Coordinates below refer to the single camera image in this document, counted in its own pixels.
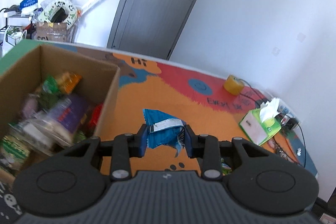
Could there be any blue green candy packet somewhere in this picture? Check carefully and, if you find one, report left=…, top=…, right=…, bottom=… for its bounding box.
left=221, top=158, right=232, bottom=176

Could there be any blue snack packet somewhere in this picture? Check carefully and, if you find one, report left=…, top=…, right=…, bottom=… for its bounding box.
left=143, top=109, right=186, bottom=157

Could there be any dark green snack packet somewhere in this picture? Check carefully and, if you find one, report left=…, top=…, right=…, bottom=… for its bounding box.
left=37, top=91, right=63, bottom=111

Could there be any pink snack pack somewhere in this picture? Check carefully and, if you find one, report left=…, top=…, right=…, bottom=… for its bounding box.
left=21, top=94, right=39, bottom=119

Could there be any colourful cartoon table mat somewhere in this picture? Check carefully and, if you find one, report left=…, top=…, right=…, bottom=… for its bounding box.
left=1, top=40, right=319, bottom=223

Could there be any green tissue box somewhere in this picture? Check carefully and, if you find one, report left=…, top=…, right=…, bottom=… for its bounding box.
left=239, top=98, right=281, bottom=146

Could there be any key bunch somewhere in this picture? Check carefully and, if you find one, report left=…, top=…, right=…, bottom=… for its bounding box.
left=267, top=138, right=299, bottom=165

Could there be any yellow tape roll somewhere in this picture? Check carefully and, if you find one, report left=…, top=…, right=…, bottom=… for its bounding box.
left=223, top=75, right=245, bottom=96

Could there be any brown cardboard box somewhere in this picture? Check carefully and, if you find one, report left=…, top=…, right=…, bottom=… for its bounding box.
left=0, top=43, right=121, bottom=183

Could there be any white power strip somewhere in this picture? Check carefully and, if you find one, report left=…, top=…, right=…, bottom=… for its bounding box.
left=278, top=104, right=299, bottom=121

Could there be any black power adapter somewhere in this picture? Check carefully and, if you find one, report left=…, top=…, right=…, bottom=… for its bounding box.
left=280, top=116, right=299, bottom=130

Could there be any SF cardboard box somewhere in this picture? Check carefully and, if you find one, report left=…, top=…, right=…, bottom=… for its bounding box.
left=33, top=22, right=71, bottom=43

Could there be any panda toilet seat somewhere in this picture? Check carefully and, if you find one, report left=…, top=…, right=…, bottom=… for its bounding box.
left=39, top=0, right=78, bottom=30

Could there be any white plastic shopping bag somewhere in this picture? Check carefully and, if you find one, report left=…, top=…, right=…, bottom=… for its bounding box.
left=1, top=26, right=27, bottom=57

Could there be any grey door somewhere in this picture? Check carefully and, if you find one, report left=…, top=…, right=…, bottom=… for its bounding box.
left=107, top=0, right=196, bottom=59

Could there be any black shoe rack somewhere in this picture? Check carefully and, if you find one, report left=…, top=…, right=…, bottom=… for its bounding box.
left=1, top=8, right=35, bottom=41

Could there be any blue plastic bag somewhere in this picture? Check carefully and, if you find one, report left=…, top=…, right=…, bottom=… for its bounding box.
left=19, top=0, right=38, bottom=10

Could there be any black cable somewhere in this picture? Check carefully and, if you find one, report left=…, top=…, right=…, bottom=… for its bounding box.
left=236, top=77, right=308, bottom=168

